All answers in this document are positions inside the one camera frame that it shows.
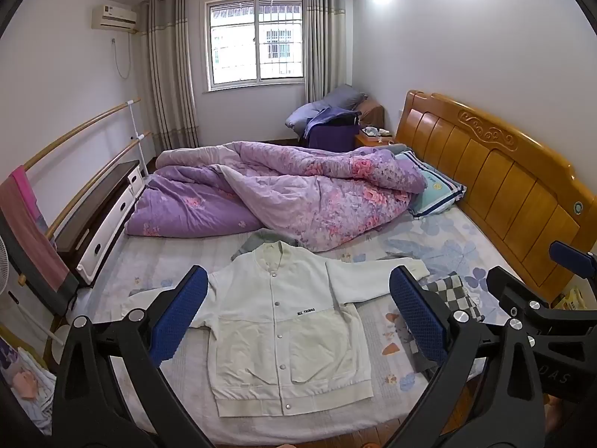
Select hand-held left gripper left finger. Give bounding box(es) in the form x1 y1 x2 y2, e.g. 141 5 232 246
51 265 216 448

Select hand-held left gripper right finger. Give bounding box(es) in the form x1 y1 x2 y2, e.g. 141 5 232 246
387 266 547 448

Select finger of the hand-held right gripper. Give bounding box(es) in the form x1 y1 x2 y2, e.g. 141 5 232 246
549 241 597 290
486 266 556 332

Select white snap-button jacket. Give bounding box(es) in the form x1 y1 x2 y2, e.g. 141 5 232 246
122 241 431 418

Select grey hoodie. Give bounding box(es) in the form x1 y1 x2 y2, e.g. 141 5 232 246
232 228 301 260

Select black-white checkered garment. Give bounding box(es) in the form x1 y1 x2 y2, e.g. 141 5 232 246
410 274 483 374

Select yellow packet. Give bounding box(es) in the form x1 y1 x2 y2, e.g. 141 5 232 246
553 287 588 311

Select bed with floral sheet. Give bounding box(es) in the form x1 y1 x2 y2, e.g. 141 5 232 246
70 205 528 435

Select purple duvet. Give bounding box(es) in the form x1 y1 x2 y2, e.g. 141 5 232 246
125 163 262 239

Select wooden headboard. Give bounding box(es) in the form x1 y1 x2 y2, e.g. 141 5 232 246
396 90 588 304

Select teal pillow with navy stripes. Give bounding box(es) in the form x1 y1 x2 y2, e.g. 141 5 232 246
396 149 467 220

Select dark-top white drawer cabinet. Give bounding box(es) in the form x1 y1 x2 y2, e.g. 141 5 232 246
56 159 145 285

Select pink floral quilt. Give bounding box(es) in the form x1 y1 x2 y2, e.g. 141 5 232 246
156 141 427 250

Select pile of pale cloths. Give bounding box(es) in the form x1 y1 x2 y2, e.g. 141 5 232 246
0 331 57 435

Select pink towel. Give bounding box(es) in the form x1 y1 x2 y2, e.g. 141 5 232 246
0 165 80 315

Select wooden nightstand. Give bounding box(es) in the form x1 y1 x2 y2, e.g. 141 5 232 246
354 128 397 150

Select dark purple blanket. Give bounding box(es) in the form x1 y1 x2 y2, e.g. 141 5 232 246
303 107 362 152

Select brown chair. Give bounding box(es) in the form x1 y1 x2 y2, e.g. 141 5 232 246
359 100 385 131

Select wooden double barre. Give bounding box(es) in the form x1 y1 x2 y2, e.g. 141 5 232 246
19 98 154 285

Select grey-blue pillows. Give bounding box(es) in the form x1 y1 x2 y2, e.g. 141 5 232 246
285 85 369 131

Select grey beige curtain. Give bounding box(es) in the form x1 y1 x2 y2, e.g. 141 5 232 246
141 0 201 150
304 0 348 103

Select window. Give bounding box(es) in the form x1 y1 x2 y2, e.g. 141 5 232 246
201 0 306 91

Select air conditioner power cord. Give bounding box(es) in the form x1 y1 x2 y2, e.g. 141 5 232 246
111 37 134 80

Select wall air conditioner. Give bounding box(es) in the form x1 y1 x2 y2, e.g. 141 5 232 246
91 4 139 33

